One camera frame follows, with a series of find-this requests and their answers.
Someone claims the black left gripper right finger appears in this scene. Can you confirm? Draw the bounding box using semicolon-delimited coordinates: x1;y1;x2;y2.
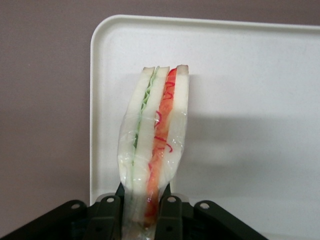
154;181;195;240

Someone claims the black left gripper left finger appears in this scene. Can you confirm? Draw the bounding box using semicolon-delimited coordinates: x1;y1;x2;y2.
87;181;125;240

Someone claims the plastic triangle sandwich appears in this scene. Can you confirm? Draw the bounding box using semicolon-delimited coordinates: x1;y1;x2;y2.
117;64;191;240

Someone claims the cream plastic tray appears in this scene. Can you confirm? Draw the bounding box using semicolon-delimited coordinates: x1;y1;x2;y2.
87;14;320;240

